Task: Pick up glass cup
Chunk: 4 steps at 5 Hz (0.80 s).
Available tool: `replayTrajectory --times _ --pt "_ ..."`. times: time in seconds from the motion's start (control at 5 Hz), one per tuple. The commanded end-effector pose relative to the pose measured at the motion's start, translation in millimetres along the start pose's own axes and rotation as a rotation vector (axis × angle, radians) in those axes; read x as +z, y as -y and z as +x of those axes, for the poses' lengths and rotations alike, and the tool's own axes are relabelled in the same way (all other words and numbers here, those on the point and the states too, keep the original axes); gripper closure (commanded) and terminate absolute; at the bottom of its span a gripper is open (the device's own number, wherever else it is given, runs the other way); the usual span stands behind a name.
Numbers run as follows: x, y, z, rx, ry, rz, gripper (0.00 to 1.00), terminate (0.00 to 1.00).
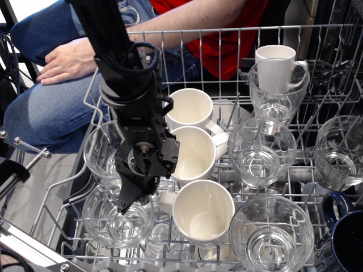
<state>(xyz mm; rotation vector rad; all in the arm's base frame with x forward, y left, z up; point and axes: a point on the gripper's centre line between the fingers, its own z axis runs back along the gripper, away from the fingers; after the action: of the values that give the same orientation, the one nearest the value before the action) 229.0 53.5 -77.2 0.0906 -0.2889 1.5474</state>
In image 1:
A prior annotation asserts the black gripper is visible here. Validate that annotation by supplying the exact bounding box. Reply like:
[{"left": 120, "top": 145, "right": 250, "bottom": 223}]
[{"left": 115, "top": 124, "right": 180, "bottom": 214}]

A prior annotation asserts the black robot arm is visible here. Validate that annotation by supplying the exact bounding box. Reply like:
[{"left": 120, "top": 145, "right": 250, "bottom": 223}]
[{"left": 71, "top": 1, "right": 180, "bottom": 213}]

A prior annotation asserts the person's bare forearm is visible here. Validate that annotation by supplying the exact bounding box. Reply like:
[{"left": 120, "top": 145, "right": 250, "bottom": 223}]
[{"left": 126, "top": 1, "right": 247, "bottom": 49}]

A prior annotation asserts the small shot glass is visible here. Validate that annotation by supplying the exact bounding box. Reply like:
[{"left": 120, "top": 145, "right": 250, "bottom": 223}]
[{"left": 144, "top": 223, "right": 182, "bottom": 259}]

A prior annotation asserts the tall back glass cup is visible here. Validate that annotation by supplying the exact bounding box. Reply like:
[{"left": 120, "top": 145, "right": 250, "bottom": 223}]
[{"left": 248, "top": 64, "right": 310, "bottom": 126}]

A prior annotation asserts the person's hand on knee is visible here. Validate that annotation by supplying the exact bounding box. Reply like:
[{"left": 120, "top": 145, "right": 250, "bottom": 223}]
[{"left": 36, "top": 37, "right": 97, "bottom": 85}]

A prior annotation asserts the front white mug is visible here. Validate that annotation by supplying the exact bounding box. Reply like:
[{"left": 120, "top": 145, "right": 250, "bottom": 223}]
[{"left": 157, "top": 180, "right": 235, "bottom": 249}]

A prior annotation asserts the white mug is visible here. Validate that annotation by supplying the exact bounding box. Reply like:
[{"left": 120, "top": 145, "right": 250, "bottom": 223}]
[
  {"left": 166, "top": 88, "right": 223, "bottom": 135},
  {"left": 171, "top": 126, "right": 229, "bottom": 186},
  {"left": 157, "top": 180, "right": 235, "bottom": 249},
  {"left": 255, "top": 45, "right": 309, "bottom": 94}
]

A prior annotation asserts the middle white mug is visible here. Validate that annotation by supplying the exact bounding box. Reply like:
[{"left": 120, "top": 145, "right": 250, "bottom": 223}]
[{"left": 171, "top": 126, "right": 229, "bottom": 186}]

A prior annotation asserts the back white mug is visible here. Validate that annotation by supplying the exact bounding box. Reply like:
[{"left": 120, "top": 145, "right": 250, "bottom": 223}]
[{"left": 166, "top": 88, "right": 223, "bottom": 135}]

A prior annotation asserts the far white mug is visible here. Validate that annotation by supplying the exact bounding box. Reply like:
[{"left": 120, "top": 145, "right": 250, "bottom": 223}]
[{"left": 255, "top": 45, "right": 309, "bottom": 94}]

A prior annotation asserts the dark blue mug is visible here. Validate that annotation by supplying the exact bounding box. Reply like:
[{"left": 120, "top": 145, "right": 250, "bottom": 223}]
[{"left": 314, "top": 192, "right": 362, "bottom": 271}]

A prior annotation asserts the grey wire dishwasher rack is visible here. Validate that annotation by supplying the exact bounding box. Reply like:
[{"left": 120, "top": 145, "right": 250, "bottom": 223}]
[{"left": 30, "top": 22, "right": 362, "bottom": 271}]

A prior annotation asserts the metal clamp with handle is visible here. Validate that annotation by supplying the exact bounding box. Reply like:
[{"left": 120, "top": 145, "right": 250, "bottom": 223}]
[{"left": 1, "top": 137, "right": 52, "bottom": 200}]

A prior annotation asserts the black cable bottom left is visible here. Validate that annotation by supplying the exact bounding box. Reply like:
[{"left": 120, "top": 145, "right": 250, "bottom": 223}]
[{"left": 0, "top": 248, "right": 35, "bottom": 272}]

